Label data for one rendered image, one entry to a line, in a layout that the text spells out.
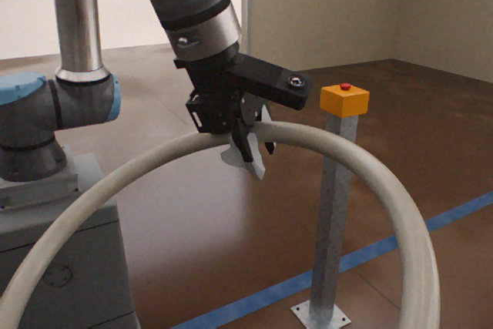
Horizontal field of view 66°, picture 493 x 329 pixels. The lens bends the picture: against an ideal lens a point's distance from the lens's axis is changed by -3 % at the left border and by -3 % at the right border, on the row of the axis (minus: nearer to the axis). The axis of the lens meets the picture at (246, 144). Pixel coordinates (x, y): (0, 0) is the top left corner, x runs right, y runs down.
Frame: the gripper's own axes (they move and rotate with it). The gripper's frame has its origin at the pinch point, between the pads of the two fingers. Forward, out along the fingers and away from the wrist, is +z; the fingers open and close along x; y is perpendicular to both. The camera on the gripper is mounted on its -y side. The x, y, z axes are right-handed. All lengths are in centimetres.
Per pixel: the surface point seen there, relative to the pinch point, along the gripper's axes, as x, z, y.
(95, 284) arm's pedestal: 5, 48, 70
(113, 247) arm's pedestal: -4, 41, 64
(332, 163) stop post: -62, 60, 13
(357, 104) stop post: -70, 41, 2
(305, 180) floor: -156, 170, 71
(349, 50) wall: -566, 282, 121
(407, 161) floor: -215, 205, 4
